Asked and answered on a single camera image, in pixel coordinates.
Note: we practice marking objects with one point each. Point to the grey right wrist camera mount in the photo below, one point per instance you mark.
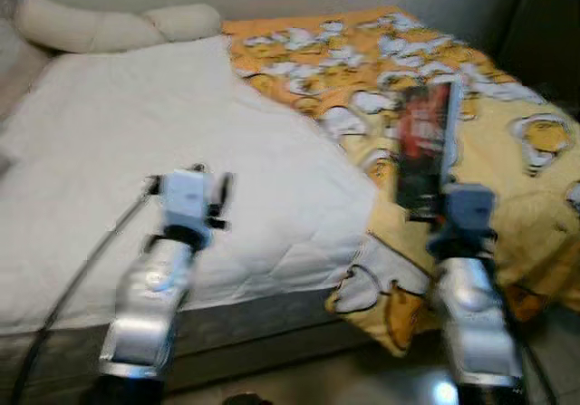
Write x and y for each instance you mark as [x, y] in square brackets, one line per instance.
[469, 207]

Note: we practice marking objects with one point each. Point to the beige padded bed frame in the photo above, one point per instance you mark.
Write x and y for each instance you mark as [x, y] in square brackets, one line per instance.
[14, 79]

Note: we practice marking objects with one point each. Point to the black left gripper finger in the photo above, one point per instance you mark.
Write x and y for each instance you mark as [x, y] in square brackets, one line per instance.
[221, 189]

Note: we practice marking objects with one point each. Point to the grey mattress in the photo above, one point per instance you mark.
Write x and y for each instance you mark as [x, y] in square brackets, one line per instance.
[236, 323]

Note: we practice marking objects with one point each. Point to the beige short bolster pillow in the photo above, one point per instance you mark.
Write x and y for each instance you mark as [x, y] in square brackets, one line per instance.
[186, 23]

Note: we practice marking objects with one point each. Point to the beige long bolster pillow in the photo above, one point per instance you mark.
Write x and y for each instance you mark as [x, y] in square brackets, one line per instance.
[82, 26]

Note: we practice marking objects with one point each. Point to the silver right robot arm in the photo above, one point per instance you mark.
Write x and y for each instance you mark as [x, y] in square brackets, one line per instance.
[471, 314]

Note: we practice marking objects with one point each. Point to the white quilted mattress pad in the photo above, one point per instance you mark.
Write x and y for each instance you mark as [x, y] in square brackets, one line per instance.
[136, 124]

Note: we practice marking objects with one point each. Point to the beige bed base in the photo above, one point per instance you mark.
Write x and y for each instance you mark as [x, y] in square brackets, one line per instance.
[272, 355]

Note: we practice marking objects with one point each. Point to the yellow cartoon egg blanket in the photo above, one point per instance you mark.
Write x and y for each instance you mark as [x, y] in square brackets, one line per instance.
[526, 206]

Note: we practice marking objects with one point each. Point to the dark cover book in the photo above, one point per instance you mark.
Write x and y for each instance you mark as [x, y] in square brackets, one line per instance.
[426, 142]

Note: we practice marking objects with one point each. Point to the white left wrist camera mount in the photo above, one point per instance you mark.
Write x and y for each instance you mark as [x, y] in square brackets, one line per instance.
[186, 198]

